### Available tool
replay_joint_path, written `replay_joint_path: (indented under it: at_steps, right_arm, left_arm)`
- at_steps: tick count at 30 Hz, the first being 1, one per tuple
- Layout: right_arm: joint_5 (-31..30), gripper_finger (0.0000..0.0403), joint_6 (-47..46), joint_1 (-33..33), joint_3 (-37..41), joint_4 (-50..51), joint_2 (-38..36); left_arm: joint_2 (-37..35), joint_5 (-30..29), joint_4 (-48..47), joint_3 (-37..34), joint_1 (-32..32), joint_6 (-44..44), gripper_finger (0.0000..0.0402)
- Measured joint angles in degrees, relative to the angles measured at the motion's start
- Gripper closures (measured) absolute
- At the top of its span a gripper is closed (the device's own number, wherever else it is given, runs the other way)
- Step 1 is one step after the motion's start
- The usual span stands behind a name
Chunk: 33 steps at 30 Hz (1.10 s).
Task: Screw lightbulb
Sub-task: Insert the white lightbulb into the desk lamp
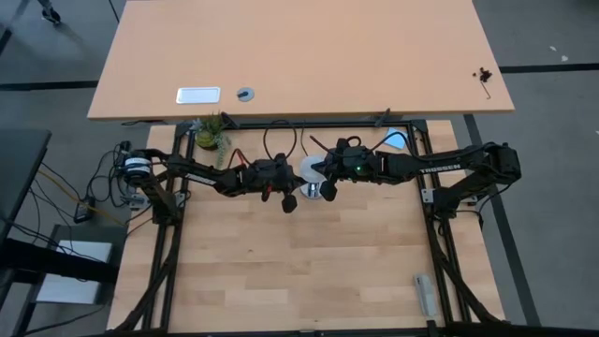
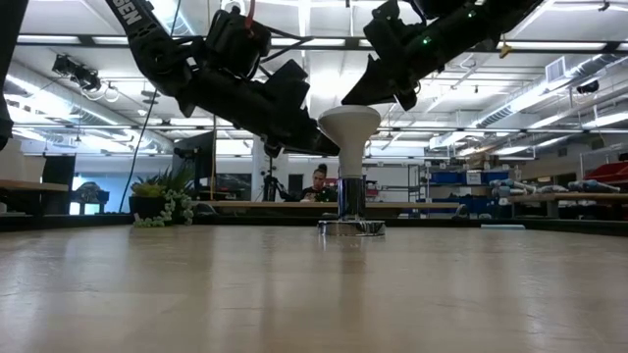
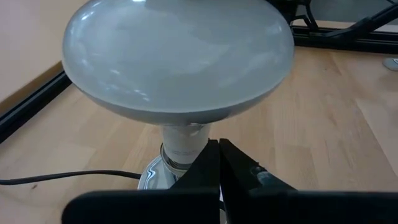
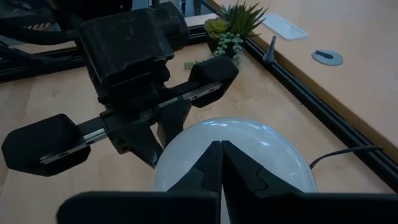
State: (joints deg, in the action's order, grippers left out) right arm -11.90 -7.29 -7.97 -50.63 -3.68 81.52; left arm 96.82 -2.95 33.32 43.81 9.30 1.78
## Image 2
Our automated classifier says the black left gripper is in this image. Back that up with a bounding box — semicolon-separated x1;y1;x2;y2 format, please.
179;59;340;157

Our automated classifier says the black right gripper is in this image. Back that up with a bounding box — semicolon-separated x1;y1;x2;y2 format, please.
341;26;460;112

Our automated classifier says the chrome lamp socket base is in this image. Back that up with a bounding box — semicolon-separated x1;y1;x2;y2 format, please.
316;176;388;238

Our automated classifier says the white square pillar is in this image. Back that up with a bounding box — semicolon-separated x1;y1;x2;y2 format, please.
252;146;290;202

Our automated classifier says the person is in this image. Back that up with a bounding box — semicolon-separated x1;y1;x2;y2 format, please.
299;163;340;203

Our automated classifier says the black computer monitor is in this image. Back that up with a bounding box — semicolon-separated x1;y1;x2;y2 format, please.
171;129;217;197

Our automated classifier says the shelf with blue bins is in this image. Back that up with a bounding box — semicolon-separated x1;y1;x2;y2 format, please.
409;164;511;220

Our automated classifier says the potted green plant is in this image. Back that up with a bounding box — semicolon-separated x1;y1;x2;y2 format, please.
128;166;196;229

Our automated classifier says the grey wrapped bundle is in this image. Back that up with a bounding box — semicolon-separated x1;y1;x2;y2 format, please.
567;178;622;194
489;177;539;198

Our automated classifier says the white air vent grille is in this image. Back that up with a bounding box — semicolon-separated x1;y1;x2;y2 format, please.
545;56;568;84

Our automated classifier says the long wooden workbench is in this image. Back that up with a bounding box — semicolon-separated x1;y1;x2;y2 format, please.
507;191;628;220

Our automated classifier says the black cabinet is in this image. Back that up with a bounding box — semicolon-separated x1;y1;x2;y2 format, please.
41;154;78;216

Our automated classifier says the wooden bench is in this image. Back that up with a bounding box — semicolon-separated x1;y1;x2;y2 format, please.
0;178;70;217

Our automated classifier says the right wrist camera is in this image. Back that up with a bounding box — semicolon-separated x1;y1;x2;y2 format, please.
362;0;403;53

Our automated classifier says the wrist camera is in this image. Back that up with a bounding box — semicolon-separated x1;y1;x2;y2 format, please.
204;7;273;78
362;0;403;53

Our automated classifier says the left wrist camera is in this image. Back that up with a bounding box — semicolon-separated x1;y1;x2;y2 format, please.
204;7;273;78

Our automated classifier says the silver ventilation duct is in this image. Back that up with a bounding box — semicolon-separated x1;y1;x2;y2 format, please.
473;51;624;129

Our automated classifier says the black hanging cable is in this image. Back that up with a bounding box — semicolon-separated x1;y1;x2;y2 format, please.
119;87;159;215

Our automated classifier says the black camera on mount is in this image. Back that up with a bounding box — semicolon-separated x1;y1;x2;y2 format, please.
51;53;103;94

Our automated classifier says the black aluminium frame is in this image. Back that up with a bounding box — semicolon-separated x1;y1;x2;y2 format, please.
0;213;628;237

